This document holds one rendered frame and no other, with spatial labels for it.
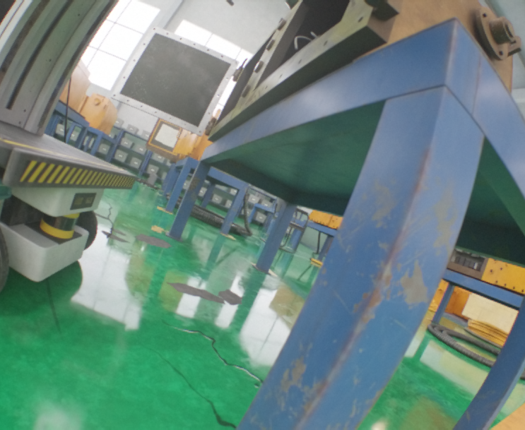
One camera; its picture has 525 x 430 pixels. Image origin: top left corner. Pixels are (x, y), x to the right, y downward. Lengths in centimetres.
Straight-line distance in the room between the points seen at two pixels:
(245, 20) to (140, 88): 1032
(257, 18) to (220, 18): 151
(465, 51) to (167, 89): 171
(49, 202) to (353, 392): 58
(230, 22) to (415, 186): 1167
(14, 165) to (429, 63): 49
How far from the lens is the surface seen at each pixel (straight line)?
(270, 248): 206
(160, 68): 192
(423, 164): 24
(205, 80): 188
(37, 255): 65
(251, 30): 1189
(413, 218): 23
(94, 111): 677
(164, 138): 497
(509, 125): 40
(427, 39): 34
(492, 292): 304
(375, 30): 43
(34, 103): 97
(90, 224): 95
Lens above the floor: 37
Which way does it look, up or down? level
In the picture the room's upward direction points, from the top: 24 degrees clockwise
